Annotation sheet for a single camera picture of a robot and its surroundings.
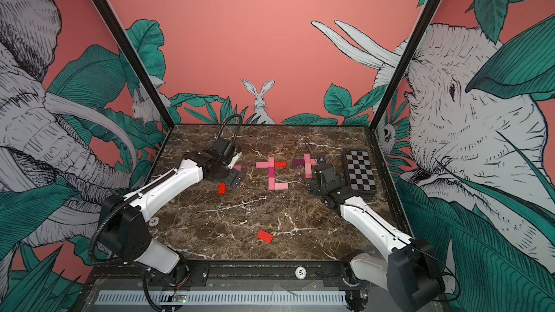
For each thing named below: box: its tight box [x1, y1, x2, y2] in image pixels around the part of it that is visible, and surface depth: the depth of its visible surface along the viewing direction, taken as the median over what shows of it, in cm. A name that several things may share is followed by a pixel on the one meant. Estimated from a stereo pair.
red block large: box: [217, 182, 227, 195], surface depth 96 cm
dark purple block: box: [291, 158, 305, 167], surface depth 109 cm
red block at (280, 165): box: [273, 161, 287, 169], surface depth 105 cm
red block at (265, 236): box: [256, 229, 274, 244], surface depth 84 cm
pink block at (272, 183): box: [268, 176, 276, 191], surface depth 97 cm
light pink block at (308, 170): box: [304, 162, 313, 179], surface depth 103 cm
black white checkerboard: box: [342, 148, 377, 196], surface depth 101 cm
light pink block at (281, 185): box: [274, 182, 289, 190], surface depth 98 cm
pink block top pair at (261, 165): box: [255, 161, 269, 169], surface depth 106 cm
